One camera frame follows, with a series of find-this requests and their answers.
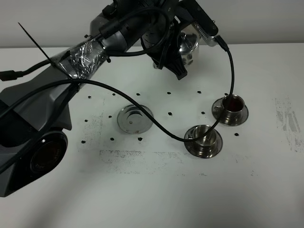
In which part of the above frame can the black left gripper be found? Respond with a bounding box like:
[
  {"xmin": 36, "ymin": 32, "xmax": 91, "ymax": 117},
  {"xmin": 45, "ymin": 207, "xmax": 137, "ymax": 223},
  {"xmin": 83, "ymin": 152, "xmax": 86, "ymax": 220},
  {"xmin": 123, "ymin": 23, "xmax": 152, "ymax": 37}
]
[{"xmin": 141, "ymin": 16, "xmax": 188, "ymax": 80}]

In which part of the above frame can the stainless steel teapot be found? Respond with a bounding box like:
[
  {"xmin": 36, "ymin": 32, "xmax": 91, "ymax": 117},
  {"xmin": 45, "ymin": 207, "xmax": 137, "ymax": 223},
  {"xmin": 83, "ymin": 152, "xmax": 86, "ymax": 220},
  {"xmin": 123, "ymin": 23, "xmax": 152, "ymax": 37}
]
[{"xmin": 178, "ymin": 25, "xmax": 200, "ymax": 67}]

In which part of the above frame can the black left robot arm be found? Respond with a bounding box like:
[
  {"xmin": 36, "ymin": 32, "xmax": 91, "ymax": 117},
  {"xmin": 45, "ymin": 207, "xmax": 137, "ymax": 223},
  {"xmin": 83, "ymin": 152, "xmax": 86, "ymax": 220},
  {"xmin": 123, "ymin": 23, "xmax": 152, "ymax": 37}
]
[{"xmin": 0, "ymin": 0, "xmax": 187, "ymax": 197}]

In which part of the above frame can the far stainless steel saucer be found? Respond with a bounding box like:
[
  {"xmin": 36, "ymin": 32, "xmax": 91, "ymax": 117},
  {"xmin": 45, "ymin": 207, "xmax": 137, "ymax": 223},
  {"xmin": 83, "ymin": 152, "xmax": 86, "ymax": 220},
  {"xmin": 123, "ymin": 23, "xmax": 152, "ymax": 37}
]
[{"xmin": 212, "ymin": 99, "xmax": 249, "ymax": 126}]

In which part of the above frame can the stainless steel saucer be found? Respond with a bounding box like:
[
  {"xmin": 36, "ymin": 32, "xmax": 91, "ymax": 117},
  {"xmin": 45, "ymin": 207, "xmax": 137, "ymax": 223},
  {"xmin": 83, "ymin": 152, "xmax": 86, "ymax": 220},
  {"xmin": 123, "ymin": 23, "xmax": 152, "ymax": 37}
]
[
  {"xmin": 212, "ymin": 99, "xmax": 249, "ymax": 126},
  {"xmin": 184, "ymin": 125, "xmax": 223, "ymax": 159}
]

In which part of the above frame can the far stainless steel teacup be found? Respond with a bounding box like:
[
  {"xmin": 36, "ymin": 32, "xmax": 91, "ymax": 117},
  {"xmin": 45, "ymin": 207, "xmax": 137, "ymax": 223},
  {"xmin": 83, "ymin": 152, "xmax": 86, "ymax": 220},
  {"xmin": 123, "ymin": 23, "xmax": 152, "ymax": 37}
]
[{"xmin": 214, "ymin": 95, "xmax": 245, "ymax": 119}]

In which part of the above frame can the steel teapot tray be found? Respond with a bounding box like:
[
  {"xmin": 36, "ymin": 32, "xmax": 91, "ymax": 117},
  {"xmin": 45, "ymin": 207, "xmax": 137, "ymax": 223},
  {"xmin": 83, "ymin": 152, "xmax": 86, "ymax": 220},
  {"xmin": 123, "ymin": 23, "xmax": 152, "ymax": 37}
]
[{"xmin": 117, "ymin": 104, "xmax": 153, "ymax": 134}]

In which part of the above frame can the near stainless steel saucer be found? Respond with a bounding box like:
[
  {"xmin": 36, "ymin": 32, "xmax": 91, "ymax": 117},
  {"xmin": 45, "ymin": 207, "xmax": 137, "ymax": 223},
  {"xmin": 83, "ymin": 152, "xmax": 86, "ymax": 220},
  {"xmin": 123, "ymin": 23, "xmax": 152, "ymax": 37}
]
[{"xmin": 184, "ymin": 125, "xmax": 223, "ymax": 159}]

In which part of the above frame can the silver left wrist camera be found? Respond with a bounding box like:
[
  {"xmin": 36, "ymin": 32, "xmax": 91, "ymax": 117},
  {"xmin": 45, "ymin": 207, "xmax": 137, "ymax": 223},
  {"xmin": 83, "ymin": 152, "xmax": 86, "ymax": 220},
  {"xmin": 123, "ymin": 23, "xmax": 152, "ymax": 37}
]
[{"xmin": 182, "ymin": 0, "xmax": 219, "ymax": 47}]

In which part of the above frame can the black left camera cable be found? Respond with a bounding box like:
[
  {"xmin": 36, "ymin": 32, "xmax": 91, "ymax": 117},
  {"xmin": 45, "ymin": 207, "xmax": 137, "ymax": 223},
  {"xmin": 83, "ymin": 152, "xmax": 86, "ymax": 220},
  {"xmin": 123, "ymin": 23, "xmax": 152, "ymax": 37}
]
[{"xmin": 0, "ymin": 6, "xmax": 236, "ymax": 175}]

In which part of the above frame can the black cable tie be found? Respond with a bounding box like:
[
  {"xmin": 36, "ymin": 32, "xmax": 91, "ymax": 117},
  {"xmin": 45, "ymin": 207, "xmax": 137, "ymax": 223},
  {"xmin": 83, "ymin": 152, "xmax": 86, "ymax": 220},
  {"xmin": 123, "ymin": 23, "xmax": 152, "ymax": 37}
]
[{"xmin": 16, "ymin": 22, "xmax": 72, "ymax": 94}]

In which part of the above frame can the loose black usb plug cable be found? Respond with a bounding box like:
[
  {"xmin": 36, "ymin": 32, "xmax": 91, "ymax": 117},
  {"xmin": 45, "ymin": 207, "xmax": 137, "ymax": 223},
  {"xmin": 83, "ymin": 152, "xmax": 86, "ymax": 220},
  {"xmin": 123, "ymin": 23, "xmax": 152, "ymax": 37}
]
[{"xmin": 0, "ymin": 60, "xmax": 52, "ymax": 82}]

